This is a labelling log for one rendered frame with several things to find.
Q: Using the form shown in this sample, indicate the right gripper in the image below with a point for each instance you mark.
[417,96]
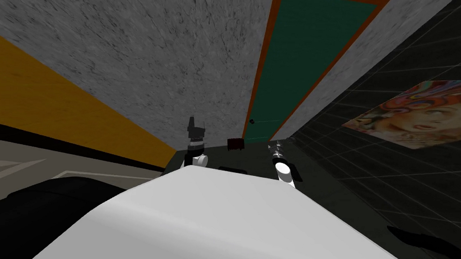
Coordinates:
[278,145]

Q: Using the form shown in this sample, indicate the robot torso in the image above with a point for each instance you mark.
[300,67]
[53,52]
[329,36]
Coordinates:
[227,221]

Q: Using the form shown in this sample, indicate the colourful face picture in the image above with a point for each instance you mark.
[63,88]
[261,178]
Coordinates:
[419,113]

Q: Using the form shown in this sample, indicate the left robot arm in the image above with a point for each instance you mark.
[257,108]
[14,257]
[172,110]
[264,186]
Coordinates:
[39,215]

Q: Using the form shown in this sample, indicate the green door leaf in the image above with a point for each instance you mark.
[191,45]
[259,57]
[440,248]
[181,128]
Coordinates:
[294,70]

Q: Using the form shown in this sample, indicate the dark brown block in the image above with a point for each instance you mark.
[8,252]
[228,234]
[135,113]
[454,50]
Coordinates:
[235,144]

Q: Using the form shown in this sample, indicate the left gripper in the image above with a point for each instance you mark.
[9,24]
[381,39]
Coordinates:
[196,133]

